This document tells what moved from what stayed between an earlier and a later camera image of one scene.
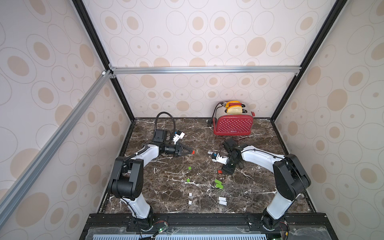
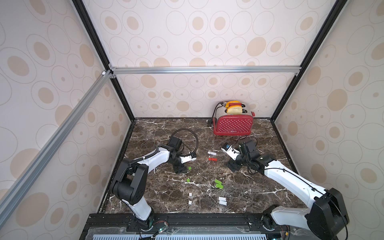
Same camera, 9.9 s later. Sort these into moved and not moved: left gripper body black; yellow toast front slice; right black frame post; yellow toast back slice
Moved: left gripper body black
Not moved: yellow toast back slice; yellow toast front slice; right black frame post
